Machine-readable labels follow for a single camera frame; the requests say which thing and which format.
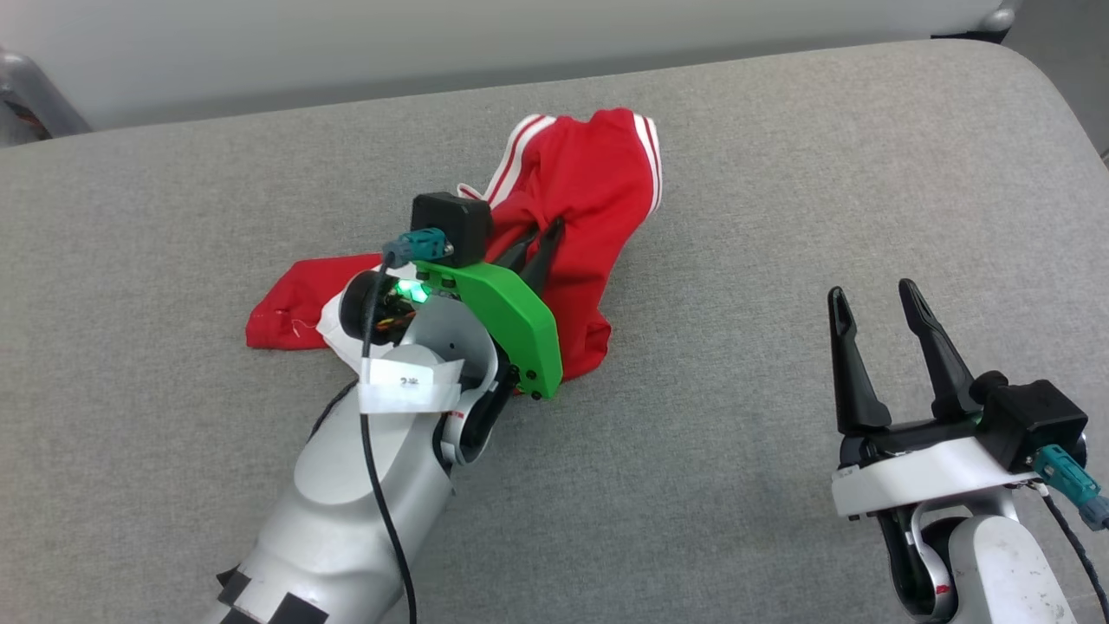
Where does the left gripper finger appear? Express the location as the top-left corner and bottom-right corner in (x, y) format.
(518, 217), (567, 296)
(496, 231), (536, 271)

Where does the red garment with white sleeves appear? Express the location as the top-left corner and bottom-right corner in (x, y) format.
(245, 107), (665, 400)

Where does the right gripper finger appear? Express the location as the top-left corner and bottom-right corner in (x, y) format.
(898, 278), (985, 422)
(827, 286), (893, 436)

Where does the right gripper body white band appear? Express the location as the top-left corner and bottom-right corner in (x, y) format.
(831, 414), (1042, 521)

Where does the black cable teal connector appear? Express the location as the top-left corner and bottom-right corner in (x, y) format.
(359, 229), (448, 624)
(1033, 445), (1109, 624)

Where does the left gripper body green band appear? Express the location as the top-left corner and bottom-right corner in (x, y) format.
(413, 261), (565, 401)

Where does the white paper tape label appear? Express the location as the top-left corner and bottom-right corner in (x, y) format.
(357, 354), (465, 415)

